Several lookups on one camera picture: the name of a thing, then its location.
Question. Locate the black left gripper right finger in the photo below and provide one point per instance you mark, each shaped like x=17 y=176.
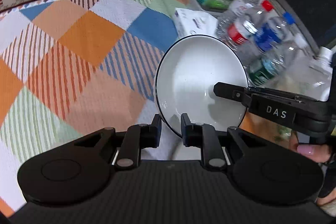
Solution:
x=208 y=139

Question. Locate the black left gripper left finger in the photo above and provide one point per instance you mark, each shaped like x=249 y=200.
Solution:
x=135 y=139

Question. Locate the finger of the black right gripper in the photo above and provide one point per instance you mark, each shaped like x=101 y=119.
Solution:
x=233 y=92

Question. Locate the person's right hand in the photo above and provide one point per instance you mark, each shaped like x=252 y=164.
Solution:
x=319 y=154

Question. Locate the green label water bottle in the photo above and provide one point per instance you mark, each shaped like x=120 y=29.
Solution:
x=275 y=61

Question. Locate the blue label water bottle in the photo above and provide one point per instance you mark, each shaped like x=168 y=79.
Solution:
x=273 y=31

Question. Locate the red label water bottle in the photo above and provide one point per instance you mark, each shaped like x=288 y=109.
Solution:
x=241 y=21

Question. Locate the white tissue box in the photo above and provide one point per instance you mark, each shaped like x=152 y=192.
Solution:
x=189 y=22

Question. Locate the colourful patchwork tablecloth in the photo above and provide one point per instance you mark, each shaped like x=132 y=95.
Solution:
x=71 y=67

